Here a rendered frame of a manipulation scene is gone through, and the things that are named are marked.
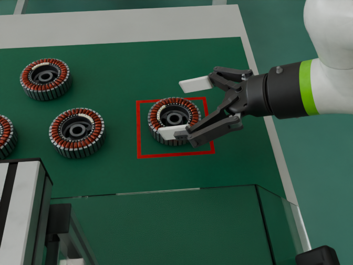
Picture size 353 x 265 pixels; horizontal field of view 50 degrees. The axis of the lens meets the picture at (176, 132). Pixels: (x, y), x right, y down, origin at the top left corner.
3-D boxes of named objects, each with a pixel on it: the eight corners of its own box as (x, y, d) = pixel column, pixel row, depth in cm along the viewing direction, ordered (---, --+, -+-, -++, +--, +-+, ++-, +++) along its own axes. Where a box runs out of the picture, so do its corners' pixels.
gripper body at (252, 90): (276, 125, 67) (228, 131, 72) (283, 92, 72) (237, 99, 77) (262, 94, 62) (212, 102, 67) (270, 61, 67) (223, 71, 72)
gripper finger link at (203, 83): (207, 77, 78) (207, 75, 78) (178, 83, 82) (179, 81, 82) (213, 88, 80) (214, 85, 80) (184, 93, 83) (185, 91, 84)
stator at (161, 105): (206, 113, 85) (207, 102, 82) (191, 153, 78) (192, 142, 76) (158, 102, 87) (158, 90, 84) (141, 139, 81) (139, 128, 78)
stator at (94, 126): (82, 168, 76) (78, 158, 73) (41, 144, 80) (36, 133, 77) (117, 131, 82) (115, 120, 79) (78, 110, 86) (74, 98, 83)
